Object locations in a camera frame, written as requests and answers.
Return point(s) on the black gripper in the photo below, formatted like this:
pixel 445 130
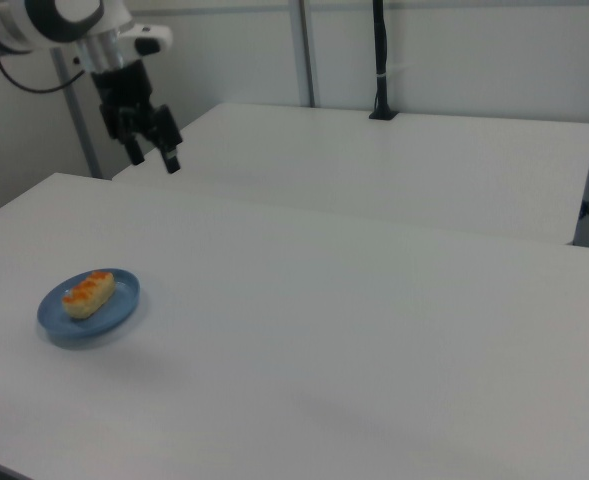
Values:
pixel 124 95

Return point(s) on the orange glazed bread loaf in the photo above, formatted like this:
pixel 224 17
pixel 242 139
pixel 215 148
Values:
pixel 89 292

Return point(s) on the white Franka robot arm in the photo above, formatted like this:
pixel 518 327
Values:
pixel 19 25

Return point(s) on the blue plastic plate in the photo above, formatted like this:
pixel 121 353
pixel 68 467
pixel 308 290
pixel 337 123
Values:
pixel 124 295

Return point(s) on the grey metal partition post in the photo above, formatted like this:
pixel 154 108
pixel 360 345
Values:
pixel 83 145
pixel 304 50

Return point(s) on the black camera pole with base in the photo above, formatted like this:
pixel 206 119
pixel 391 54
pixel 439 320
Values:
pixel 381 50

